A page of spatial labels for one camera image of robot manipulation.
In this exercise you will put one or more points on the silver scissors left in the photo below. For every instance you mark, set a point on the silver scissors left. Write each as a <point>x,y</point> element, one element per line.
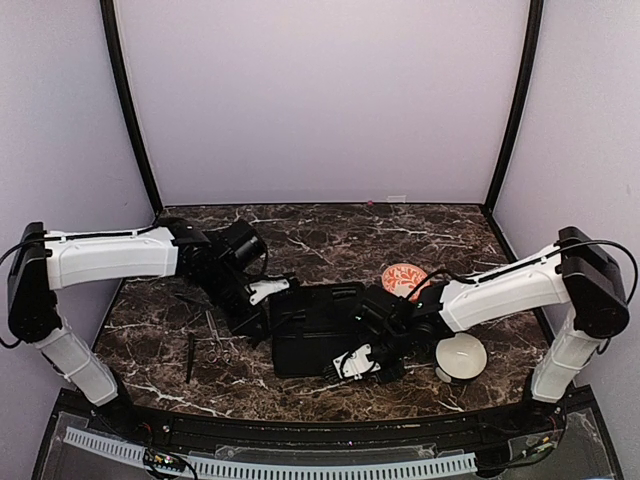
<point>218,352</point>

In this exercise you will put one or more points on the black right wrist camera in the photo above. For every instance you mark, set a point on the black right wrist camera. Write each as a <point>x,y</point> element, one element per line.
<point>377,314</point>

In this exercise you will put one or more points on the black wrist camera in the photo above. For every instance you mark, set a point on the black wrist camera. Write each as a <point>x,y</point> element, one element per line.
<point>241,244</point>
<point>377,314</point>

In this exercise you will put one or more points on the red patterned white bowl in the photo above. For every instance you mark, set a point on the red patterned white bowl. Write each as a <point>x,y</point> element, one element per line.
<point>401,278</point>

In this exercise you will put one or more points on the black zippered tool case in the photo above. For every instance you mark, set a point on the black zippered tool case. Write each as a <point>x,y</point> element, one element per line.
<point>312,325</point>

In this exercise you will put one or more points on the black right frame post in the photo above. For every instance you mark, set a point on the black right frame post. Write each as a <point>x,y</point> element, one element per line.
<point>521,89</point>

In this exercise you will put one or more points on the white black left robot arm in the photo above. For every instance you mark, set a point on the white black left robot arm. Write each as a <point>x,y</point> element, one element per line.
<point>45,263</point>

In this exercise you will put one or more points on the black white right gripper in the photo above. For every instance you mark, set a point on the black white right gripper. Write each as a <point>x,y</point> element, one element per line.
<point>391,376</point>

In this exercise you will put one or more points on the black frame post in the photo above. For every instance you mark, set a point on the black frame post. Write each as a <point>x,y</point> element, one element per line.
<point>521,89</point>
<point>126,101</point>

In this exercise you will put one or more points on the black front table rail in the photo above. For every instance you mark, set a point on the black front table rail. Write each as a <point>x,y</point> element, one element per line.
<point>482,429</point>

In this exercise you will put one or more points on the blue white bowl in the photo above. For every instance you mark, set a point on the blue white bowl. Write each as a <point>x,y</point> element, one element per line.
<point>460,359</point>

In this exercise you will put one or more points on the black left frame post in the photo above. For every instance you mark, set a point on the black left frame post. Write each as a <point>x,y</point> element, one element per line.
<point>126,101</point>

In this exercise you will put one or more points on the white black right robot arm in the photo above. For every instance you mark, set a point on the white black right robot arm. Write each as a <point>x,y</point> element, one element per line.
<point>439,311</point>

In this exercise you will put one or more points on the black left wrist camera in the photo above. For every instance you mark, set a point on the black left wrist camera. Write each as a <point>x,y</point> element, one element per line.
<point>241,244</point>

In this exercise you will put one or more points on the white slotted cable duct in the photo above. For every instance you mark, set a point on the white slotted cable duct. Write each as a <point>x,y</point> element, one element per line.
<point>245,463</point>

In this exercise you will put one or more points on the black hair clip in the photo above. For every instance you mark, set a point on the black hair clip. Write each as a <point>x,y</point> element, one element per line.
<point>190,357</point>

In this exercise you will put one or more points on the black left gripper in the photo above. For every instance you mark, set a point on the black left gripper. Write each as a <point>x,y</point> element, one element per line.
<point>242,324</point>

